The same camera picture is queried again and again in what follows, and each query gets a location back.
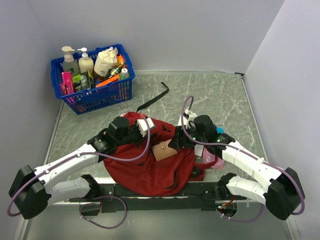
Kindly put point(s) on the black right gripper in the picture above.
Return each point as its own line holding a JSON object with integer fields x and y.
{"x": 176, "y": 141}

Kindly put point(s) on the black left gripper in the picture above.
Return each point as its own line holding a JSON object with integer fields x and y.
{"x": 137, "y": 143}

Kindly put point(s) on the brown leather wallet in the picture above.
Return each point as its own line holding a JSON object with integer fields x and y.
{"x": 162, "y": 151}

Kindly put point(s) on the red backpack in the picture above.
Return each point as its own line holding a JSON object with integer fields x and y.
{"x": 141, "y": 173}

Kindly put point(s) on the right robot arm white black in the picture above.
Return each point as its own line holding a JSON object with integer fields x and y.
{"x": 278, "y": 189}

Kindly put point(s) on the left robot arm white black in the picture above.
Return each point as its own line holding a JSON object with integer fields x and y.
{"x": 34, "y": 189}

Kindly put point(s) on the beige cloth bag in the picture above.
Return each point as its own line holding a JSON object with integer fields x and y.
{"x": 105, "y": 61}

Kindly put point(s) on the white book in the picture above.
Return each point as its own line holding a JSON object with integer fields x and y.
{"x": 180, "y": 123}

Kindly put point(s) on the pink pencil case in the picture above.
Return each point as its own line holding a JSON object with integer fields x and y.
{"x": 209, "y": 157}

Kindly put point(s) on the dark green box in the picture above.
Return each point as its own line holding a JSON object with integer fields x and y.
{"x": 83, "y": 81}

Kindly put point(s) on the green glass bottle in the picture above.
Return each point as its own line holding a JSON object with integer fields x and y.
{"x": 117, "y": 69}

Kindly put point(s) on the pink box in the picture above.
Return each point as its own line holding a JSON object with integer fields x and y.
{"x": 67, "y": 83}

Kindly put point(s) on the cream pump bottle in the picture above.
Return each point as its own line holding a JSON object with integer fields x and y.
{"x": 86, "y": 64}

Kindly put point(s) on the grey-green pump bottle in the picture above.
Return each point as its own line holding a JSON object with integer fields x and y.
{"x": 70, "y": 64}

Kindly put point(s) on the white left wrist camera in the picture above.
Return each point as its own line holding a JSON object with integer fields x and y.
{"x": 143, "y": 125}

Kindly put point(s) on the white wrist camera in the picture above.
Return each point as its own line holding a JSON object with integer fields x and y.
{"x": 188, "y": 115}
{"x": 143, "y": 125}

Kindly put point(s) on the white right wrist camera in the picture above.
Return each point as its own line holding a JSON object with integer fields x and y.
{"x": 188, "y": 115}

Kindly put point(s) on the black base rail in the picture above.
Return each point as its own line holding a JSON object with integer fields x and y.
{"x": 195, "y": 195}

